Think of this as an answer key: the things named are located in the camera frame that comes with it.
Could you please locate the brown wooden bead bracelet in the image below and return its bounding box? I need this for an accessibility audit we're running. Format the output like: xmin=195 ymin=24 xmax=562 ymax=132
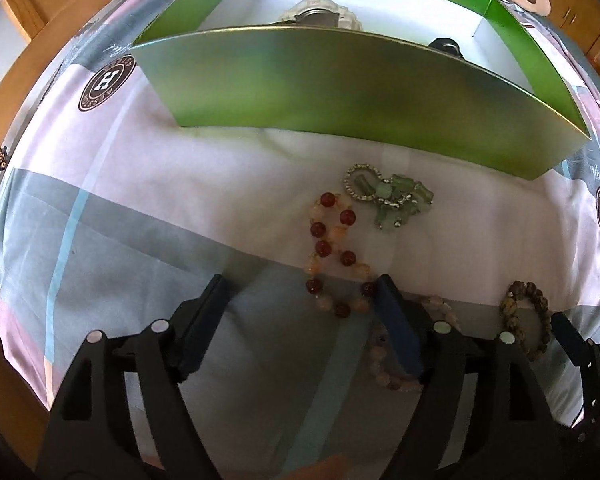
xmin=498 ymin=279 xmax=554 ymax=362

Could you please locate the green stone charm bracelet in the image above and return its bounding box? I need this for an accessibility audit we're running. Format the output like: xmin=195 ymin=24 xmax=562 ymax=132
xmin=343 ymin=161 xmax=436 ymax=233

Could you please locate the black wrist watch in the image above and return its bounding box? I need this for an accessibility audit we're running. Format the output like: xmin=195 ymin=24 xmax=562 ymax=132
xmin=428 ymin=37 xmax=464 ymax=60

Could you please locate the white wrist watch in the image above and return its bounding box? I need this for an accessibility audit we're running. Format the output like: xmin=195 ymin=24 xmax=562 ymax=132
xmin=279 ymin=0 xmax=363 ymax=32

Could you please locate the green cardboard box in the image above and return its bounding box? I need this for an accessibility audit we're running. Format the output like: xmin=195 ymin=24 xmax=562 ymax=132
xmin=131 ymin=0 xmax=590 ymax=180

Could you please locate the pink quartz bead bracelet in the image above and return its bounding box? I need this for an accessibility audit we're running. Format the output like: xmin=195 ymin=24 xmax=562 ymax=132
xmin=367 ymin=292 xmax=462 ymax=394

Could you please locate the plaid bed sheet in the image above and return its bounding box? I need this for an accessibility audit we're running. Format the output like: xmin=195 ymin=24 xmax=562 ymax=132
xmin=0 ymin=0 xmax=600 ymax=479

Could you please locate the red and peach bead bracelet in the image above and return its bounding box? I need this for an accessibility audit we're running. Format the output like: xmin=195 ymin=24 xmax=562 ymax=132
xmin=302 ymin=190 xmax=382 ymax=320

